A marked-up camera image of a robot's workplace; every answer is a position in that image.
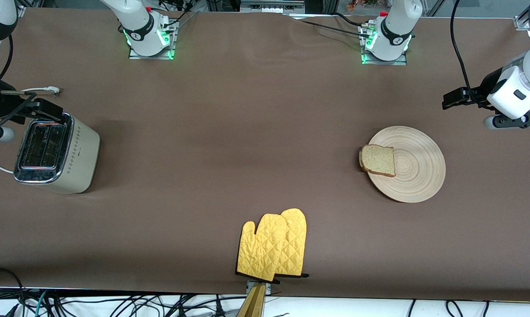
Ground black cable on table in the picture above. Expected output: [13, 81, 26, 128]
[291, 12, 373, 39]

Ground black looped floor cable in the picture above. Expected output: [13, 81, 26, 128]
[0, 267, 27, 309]

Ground round wooden plate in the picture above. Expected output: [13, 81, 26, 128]
[362, 126, 446, 203]

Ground orange background object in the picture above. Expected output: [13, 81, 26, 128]
[346, 0, 390, 12]

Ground silver metal box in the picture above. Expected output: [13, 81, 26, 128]
[240, 0, 305, 14]

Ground small metal bracket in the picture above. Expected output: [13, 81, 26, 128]
[246, 280, 272, 295]

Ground yellow quilted oven mitt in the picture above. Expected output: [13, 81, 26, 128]
[236, 214, 288, 283]
[274, 208, 310, 279]

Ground wooden bar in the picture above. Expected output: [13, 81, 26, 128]
[236, 283, 267, 317]

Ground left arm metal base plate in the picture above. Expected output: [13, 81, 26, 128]
[360, 24, 408, 66]

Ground cream and chrome toaster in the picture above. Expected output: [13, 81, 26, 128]
[13, 112, 101, 195]

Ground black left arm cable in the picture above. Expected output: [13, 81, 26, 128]
[450, 0, 484, 107]

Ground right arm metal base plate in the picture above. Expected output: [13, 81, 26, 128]
[129, 20, 178, 60]

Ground black base connector cable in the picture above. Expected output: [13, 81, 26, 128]
[159, 0, 195, 28]

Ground brown bread slice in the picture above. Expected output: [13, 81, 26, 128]
[359, 144, 397, 178]

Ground white toaster power cord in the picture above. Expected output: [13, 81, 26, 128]
[0, 86, 62, 174]

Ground teal floor cable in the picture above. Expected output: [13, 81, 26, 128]
[34, 290, 49, 317]

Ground brown table cover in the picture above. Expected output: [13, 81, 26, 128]
[0, 7, 530, 302]

